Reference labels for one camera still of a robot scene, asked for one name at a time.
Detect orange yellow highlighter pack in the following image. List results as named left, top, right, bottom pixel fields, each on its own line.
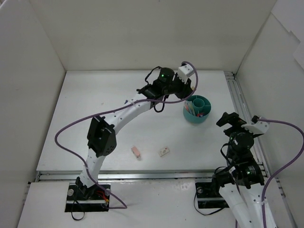
left=184, top=101, right=196, bottom=116

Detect teal round desk organizer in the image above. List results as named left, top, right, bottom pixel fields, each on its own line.
left=183, top=95, right=211, bottom=124

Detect white patterned eraser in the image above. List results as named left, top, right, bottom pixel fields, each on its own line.
left=158, top=147, right=170, bottom=157

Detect pink eraser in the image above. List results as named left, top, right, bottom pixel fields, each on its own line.
left=131, top=146, right=141, bottom=159

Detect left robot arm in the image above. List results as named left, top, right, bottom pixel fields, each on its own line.
left=76, top=64, right=194, bottom=199

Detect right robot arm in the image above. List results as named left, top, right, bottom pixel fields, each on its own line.
left=210, top=112, right=277, bottom=228

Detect aluminium frame rail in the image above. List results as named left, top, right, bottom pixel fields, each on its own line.
left=224, top=71, right=271, bottom=178

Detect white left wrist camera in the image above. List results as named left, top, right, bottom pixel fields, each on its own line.
left=177, top=64, right=194, bottom=84

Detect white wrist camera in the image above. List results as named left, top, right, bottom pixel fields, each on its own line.
left=241, top=115, right=270, bottom=135
left=177, top=64, right=194, bottom=84

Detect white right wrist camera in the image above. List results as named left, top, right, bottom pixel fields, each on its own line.
left=241, top=115, right=270, bottom=135

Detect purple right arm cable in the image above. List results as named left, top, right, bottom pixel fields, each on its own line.
left=258, top=120, right=304, bottom=228

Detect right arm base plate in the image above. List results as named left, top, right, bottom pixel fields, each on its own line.
left=195, top=176, right=235, bottom=209

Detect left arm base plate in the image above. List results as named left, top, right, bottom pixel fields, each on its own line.
left=65, top=184, right=110, bottom=212

